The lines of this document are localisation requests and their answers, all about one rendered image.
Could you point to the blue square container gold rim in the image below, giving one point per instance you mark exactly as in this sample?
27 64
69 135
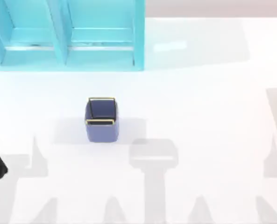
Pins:
102 131

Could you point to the light blue rack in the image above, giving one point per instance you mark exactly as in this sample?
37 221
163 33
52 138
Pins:
35 35

